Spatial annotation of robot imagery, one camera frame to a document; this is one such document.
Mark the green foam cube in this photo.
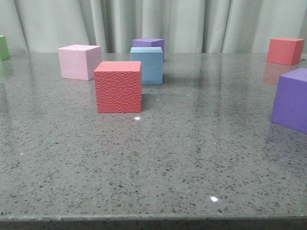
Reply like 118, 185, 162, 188
0, 35, 10, 61

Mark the textured red foam cube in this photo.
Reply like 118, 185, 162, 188
94, 61, 142, 113

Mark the light blue foam cube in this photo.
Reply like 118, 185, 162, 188
130, 47, 163, 85

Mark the far red foam cube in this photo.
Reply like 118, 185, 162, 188
267, 37, 305, 65

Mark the purple foam cube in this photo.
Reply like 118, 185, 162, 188
132, 38, 165, 62
271, 68, 307, 133

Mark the grey-green curtain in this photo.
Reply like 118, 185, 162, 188
0, 0, 307, 53

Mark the pink foam cube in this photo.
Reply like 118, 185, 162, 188
58, 45, 102, 81

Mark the far purple foam cube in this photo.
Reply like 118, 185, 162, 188
132, 38, 165, 62

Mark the near purple foam cube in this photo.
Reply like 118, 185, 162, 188
271, 68, 307, 133

